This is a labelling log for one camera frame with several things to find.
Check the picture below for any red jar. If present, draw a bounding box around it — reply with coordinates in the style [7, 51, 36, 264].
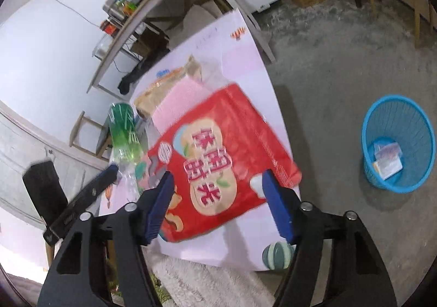
[101, 18, 120, 36]

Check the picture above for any green jar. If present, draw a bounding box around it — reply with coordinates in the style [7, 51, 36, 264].
[116, 0, 137, 16]

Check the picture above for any blue mesh basket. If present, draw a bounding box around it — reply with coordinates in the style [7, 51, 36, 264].
[362, 95, 437, 194]

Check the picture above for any white panelled door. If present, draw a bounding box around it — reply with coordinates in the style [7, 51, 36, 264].
[0, 100, 113, 222]

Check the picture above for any red snack bag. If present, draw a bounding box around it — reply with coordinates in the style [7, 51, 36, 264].
[147, 82, 303, 243]

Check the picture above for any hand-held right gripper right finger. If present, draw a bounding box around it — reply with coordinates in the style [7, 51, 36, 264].
[261, 169, 398, 307]

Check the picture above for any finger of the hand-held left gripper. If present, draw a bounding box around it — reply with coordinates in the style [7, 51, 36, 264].
[43, 164, 119, 247]

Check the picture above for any black cloth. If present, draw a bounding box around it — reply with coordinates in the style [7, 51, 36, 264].
[118, 61, 151, 96]

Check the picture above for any clear printed plastic bag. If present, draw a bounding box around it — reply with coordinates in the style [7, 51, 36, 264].
[143, 68, 187, 96]

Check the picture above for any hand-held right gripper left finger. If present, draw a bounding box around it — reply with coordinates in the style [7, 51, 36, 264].
[37, 170, 176, 307]

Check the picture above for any green plastic bottle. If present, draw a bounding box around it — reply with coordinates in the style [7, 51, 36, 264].
[107, 101, 148, 196]

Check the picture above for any white crumpled sheet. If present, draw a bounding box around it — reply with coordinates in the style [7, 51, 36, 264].
[167, 3, 233, 48]

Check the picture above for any clear plastic container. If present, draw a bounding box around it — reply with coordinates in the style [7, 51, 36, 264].
[93, 36, 113, 58]

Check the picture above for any white fluffy rug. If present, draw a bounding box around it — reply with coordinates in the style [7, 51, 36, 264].
[147, 252, 277, 307]

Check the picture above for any white paper packet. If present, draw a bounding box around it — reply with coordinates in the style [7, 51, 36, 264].
[373, 155, 403, 181]

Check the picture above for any long wooden desk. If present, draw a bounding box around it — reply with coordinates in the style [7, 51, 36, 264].
[86, 0, 276, 94]

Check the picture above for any pink bubble wrap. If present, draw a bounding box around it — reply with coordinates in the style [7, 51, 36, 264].
[152, 79, 214, 133]

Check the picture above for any yellow cloth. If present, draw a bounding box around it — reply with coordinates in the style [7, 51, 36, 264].
[133, 54, 205, 118]

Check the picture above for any pink printed tablecloth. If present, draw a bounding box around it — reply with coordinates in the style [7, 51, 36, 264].
[99, 8, 303, 271]

